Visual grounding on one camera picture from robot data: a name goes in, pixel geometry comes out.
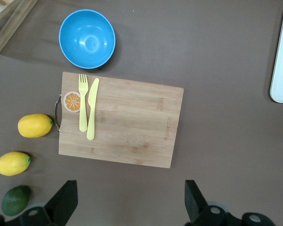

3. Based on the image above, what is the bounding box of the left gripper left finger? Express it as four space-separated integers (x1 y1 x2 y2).
0 180 79 226

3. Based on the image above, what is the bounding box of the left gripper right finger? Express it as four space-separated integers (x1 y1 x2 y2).
184 179 272 226

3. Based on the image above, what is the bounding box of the dark green avocado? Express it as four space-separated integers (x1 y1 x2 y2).
1 185 31 217

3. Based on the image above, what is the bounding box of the yellow lemon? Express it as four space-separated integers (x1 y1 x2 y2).
17 113 54 138
0 151 31 177

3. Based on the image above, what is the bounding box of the yellow plastic knife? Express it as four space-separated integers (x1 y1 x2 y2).
86 78 100 141

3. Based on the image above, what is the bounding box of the yellow plastic fork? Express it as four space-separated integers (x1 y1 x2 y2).
78 73 89 133

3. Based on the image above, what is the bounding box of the orange slice toy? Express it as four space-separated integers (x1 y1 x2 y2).
63 91 82 113

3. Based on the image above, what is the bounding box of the bamboo cutting board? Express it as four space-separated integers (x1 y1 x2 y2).
54 72 184 169

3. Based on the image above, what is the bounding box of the blue bowl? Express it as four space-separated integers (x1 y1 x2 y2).
58 9 117 70

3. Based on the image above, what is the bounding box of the wooden cup rack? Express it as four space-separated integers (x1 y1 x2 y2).
0 0 38 54

